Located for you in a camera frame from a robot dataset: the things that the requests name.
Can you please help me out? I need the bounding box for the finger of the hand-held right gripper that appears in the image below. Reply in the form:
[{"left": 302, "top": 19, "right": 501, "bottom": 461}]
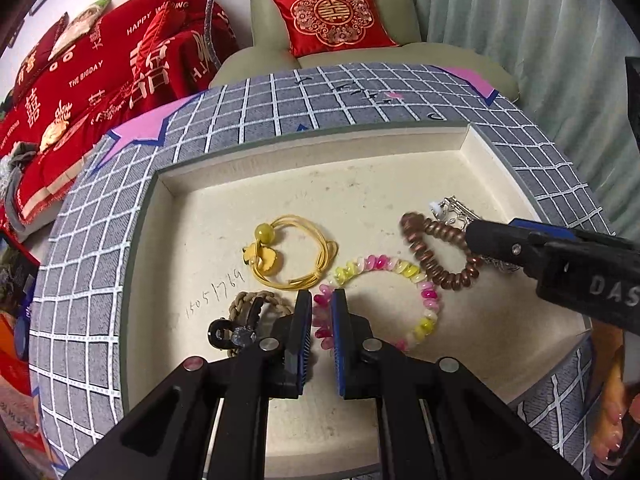
[
  {"left": 507, "top": 217, "right": 583, "bottom": 243},
  {"left": 465, "top": 220, "right": 546, "bottom": 268}
]

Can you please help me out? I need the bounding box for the pile of clothes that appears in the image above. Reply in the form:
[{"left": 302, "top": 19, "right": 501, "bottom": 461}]
[{"left": 0, "top": 142, "right": 41, "bottom": 231}]

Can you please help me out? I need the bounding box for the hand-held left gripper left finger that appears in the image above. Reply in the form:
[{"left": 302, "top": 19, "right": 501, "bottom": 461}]
[{"left": 62, "top": 289, "right": 315, "bottom": 480}]

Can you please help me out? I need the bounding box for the peach cloth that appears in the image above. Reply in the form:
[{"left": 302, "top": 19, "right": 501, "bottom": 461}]
[{"left": 39, "top": 117, "right": 68, "bottom": 153}]

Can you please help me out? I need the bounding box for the red embroidered cushion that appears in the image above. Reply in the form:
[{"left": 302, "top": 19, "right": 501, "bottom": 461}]
[{"left": 268, "top": 0, "right": 401, "bottom": 58}]

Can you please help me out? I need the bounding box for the red satin pillow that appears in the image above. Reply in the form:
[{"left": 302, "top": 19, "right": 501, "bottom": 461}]
[{"left": 131, "top": 5, "right": 173, "bottom": 68}]

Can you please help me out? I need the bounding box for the flexible stand pole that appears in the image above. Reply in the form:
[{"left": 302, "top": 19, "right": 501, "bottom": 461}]
[{"left": 202, "top": 0, "right": 223, "bottom": 68}]

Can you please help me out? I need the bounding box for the person's right hand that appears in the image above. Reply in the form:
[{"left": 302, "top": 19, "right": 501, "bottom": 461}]
[{"left": 595, "top": 360, "right": 640, "bottom": 466}]

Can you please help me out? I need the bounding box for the portrait print cushion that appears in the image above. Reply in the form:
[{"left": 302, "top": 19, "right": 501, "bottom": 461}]
[{"left": 47, "top": 0, "right": 112, "bottom": 61}]

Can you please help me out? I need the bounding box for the brown spiral hair tie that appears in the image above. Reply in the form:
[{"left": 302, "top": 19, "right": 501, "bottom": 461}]
[{"left": 400, "top": 211, "right": 486, "bottom": 292}]

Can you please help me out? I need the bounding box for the pink yellow beaded bracelet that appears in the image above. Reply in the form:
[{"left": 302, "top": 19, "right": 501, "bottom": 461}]
[{"left": 312, "top": 254, "right": 441, "bottom": 353}]

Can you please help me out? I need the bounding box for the black hair claw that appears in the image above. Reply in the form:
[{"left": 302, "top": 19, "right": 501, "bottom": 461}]
[{"left": 207, "top": 297, "right": 266, "bottom": 351}]

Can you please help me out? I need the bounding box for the green armchair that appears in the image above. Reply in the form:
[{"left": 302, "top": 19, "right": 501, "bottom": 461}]
[{"left": 207, "top": 0, "right": 521, "bottom": 106}]

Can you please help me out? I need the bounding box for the sofa with red cover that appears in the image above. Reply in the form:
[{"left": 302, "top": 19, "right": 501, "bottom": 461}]
[{"left": 0, "top": 0, "right": 241, "bottom": 236}]

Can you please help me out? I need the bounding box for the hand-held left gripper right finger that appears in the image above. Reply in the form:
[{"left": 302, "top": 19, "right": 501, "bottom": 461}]
[{"left": 331, "top": 289, "right": 583, "bottom": 480}]

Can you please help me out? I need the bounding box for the yellow hair tie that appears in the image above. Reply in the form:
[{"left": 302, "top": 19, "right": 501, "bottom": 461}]
[{"left": 241, "top": 214, "right": 340, "bottom": 291}]

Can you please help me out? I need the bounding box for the grey checked star tablecloth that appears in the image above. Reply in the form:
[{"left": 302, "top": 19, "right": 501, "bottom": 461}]
[{"left": 27, "top": 62, "right": 621, "bottom": 476}]

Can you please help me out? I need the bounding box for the pale green curtain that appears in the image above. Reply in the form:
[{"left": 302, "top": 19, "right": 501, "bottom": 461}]
[{"left": 400, "top": 0, "right": 640, "bottom": 236}]

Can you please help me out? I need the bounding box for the braided rope bracelet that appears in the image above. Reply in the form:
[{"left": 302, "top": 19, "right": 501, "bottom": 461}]
[{"left": 227, "top": 290, "right": 296, "bottom": 358}]

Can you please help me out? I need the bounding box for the red printed pillow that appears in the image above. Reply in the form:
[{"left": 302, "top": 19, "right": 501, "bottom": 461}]
[{"left": 12, "top": 12, "right": 68, "bottom": 101}]

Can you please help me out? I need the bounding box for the silver crystal pendant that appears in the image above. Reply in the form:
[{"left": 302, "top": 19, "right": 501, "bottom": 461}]
[{"left": 484, "top": 256, "right": 521, "bottom": 275}]

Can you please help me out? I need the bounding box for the shallow grey cardboard box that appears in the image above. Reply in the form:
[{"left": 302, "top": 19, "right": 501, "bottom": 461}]
[{"left": 119, "top": 122, "right": 608, "bottom": 478}]

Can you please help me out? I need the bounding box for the black box with landscape photo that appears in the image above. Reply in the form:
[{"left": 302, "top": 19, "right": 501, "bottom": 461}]
[{"left": 0, "top": 235, "right": 41, "bottom": 311}]

